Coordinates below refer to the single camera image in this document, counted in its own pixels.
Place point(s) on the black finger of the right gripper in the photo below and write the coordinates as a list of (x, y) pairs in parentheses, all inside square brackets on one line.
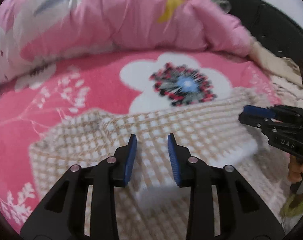
[(259, 111), (252, 120)]

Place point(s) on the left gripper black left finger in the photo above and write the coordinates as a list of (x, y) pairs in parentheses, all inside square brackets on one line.
[(81, 204)]

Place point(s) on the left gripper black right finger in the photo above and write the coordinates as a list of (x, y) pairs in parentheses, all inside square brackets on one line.
[(223, 205)]

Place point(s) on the person right hand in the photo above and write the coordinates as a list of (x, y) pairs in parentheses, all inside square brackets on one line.
[(295, 170)]

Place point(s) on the black upholstered headboard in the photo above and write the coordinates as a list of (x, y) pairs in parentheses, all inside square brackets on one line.
[(272, 28)]

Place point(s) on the pink floral bed blanket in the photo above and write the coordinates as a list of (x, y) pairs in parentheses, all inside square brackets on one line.
[(79, 111)]

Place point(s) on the pink cartoon print duvet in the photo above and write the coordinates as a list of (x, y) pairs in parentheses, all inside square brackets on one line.
[(34, 33)]

